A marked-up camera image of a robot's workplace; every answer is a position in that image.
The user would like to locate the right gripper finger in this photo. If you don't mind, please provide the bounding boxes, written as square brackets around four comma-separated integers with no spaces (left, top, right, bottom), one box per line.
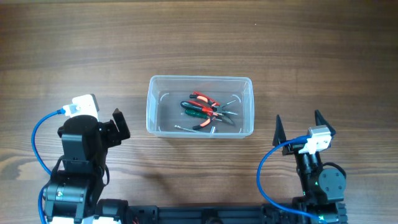
[315,110,336,137]
[272,115,287,146]

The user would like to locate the clear plastic container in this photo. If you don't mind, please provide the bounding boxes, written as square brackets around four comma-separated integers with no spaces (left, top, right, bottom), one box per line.
[146,75,254,139]

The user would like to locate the small metal hammer tool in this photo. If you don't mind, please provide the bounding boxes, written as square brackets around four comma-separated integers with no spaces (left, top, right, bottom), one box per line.
[174,125,217,134]

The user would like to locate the black orange needle-nose pliers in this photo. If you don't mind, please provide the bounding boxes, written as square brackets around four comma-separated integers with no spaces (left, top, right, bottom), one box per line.
[190,91,236,111]

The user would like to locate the red handled snips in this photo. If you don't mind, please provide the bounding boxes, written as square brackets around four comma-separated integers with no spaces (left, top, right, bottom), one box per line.
[180,101,236,130]

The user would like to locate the black red screwdriver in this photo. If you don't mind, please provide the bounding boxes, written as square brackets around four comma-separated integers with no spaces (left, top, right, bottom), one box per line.
[180,101,222,116]

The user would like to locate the green handled screwdriver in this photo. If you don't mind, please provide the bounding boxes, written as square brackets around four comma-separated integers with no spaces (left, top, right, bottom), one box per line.
[185,110,222,121]

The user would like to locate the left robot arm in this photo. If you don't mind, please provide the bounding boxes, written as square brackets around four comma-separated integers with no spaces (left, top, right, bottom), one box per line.
[40,109,131,223]

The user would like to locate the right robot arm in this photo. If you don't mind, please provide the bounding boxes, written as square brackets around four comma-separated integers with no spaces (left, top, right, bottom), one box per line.
[282,110,348,223]

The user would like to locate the right blue cable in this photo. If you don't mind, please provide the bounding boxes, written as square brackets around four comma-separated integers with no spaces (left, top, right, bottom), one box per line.
[256,134,327,224]

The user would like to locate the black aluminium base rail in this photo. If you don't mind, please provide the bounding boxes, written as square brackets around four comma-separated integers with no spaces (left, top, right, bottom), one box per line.
[123,203,348,224]

